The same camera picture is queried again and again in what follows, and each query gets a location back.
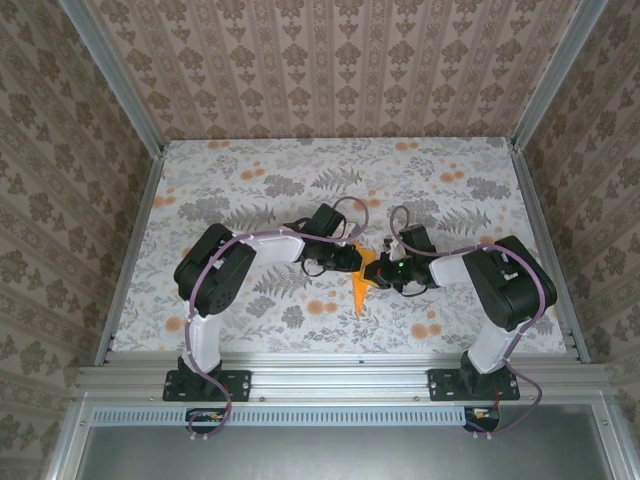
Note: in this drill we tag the aluminium side rail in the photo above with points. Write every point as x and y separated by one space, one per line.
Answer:
545 225
131 255

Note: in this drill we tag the black connector box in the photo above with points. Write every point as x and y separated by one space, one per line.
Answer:
205 417
482 417

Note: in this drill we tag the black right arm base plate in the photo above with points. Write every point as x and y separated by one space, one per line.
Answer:
442 387

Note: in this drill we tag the aluminium corner post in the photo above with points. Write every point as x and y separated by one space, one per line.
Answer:
560 75
115 80

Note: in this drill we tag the aluminium cross rail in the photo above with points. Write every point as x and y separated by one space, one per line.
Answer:
340 380

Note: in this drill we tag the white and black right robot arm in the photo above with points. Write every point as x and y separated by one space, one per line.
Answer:
447 270

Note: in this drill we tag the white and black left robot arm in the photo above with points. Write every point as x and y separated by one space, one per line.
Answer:
275 250

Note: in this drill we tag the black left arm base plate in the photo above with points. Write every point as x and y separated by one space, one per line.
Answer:
240 385

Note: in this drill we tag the grey metal panel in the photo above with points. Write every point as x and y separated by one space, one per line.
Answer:
340 455

